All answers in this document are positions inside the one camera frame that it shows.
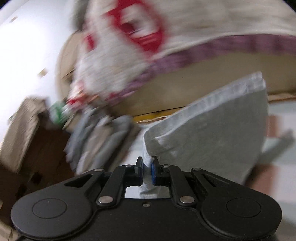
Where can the grey folded garment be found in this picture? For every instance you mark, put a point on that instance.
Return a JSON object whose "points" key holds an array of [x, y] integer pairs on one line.
{"points": [[97, 138]]}

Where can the green plastic bag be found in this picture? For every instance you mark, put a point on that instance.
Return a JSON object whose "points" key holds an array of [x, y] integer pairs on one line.
{"points": [[59, 113]]}

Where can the white red quilted blanket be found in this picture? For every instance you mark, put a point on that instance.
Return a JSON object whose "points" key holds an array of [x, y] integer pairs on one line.
{"points": [[105, 66]]}

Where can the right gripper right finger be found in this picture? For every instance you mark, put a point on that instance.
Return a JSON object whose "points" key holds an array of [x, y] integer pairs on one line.
{"points": [[172, 177]]}

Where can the white printed t-shirt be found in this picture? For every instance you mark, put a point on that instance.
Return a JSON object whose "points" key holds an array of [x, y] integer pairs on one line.
{"points": [[222, 133]]}

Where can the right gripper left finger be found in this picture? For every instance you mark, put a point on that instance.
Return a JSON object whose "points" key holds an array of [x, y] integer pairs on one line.
{"points": [[121, 178]]}

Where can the beige bed base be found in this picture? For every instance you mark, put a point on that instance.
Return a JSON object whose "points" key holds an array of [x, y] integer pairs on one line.
{"points": [[179, 78]]}

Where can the dark wooden furniture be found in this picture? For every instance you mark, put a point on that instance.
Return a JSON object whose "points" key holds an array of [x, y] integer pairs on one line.
{"points": [[32, 154]]}

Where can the checkered floor rug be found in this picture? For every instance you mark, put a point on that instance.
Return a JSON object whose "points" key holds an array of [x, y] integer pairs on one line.
{"points": [[274, 172]]}

